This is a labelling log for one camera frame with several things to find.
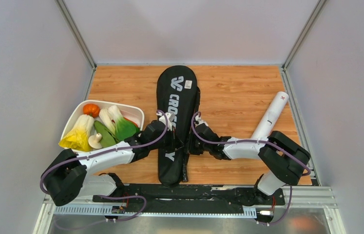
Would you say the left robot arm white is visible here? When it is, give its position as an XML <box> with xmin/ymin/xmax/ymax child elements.
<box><xmin>39</xmin><ymin>120</ymin><xmax>184</xmax><ymax>206</ymax></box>

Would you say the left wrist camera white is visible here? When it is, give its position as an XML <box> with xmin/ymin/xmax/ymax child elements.
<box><xmin>157</xmin><ymin>112</ymin><xmax>176</xmax><ymax>131</ymax></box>

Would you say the yellow napa cabbage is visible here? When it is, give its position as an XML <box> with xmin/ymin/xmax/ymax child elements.
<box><xmin>58</xmin><ymin>114</ymin><xmax>95</xmax><ymax>152</ymax></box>

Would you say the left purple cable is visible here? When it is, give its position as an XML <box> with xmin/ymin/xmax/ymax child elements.
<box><xmin>39</xmin><ymin>110</ymin><xmax>170</xmax><ymax>223</ymax></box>

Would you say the white mushroom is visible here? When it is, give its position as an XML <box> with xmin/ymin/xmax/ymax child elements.
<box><xmin>88</xmin><ymin>133</ymin><xmax>103</xmax><ymax>150</ymax></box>

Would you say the green bok choy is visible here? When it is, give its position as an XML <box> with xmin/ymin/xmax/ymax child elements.
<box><xmin>108</xmin><ymin>105</ymin><xmax>140</xmax><ymax>141</ymax></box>

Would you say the black racket bag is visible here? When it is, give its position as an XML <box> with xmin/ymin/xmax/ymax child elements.
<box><xmin>156</xmin><ymin>65</ymin><xmax>200</xmax><ymax>187</ymax></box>

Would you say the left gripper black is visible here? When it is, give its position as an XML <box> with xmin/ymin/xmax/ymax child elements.
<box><xmin>150</xmin><ymin>126</ymin><xmax>185</xmax><ymax>152</ymax></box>

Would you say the badminton racket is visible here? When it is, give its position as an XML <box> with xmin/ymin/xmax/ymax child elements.
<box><xmin>181</xmin><ymin>153</ymin><xmax>190</xmax><ymax>182</ymax></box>

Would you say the white bok choy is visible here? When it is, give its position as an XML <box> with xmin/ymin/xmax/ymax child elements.
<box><xmin>99</xmin><ymin>108</ymin><xmax>116</xmax><ymax>136</ymax></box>

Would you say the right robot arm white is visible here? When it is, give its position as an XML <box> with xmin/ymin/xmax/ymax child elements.
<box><xmin>191</xmin><ymin>123</ymin><xmax>311</xmax><ymax>204</ymax></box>

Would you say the white shuttlecock tube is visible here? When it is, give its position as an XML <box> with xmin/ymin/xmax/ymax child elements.
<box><xmin>251</xmin><ymin>91</ymin><xmax>289</xmax><ymax>139</ymax></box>

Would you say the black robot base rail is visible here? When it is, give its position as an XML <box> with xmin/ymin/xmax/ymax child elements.
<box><xmin>92</xmin><ymin>183</ymin><xmax>286</xmax><ymax>215</ymax></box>

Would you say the small orange pumpkin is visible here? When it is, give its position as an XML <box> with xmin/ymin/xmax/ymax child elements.
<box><xmin>82</xmin><ymin>103</ymin><xmax>100</xmax><ymax>118</ymax></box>

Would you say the white plastic tray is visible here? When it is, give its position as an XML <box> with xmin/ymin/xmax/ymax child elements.
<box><xmin>60</xmin><ymin>100</ymin><xmax>144</xmax><ymax>153</ymax></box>

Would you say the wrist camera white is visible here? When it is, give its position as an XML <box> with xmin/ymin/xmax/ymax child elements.
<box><xmin>193</xmin><ymin>116</ymin><xmax>209</xmax><ymax>127</ymax></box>
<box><xmin>157</xmin><ymin>112</ymin><xmax>176</xmax><ymax>131</ymax></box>

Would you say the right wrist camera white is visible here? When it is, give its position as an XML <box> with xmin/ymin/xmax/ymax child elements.
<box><xmin>193</xmin><ymin>116</ymin><xmax>209</xmax><ymax>127</ymax></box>

